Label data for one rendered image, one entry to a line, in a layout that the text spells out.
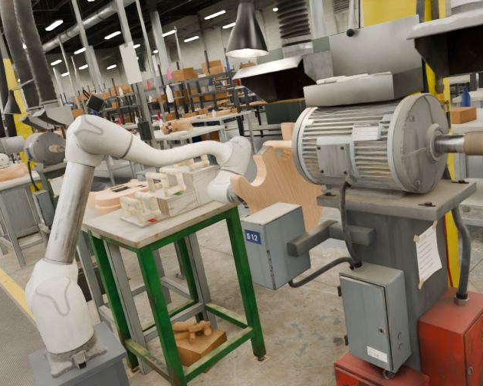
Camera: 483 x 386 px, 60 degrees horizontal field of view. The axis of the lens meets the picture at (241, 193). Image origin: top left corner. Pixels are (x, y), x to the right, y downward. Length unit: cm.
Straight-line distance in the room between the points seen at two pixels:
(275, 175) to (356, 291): 49
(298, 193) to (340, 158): 43
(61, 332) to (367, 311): 95
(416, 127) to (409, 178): 12
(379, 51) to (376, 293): 66
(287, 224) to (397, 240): 29
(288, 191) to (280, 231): 36
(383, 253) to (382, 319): 18
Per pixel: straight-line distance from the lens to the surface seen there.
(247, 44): 134
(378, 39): 129
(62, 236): 167
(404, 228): 116
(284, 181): 148
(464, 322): 128
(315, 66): 138
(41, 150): 357
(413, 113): 110
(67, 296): 151
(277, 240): 116
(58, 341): 155
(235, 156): 174
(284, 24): 144
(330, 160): 117
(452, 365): 131
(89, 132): 149
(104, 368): 155
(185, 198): 205
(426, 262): 126
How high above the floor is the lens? 149
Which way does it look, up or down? 15 degrees down
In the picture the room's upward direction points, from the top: 11 degrees counter-clockwise
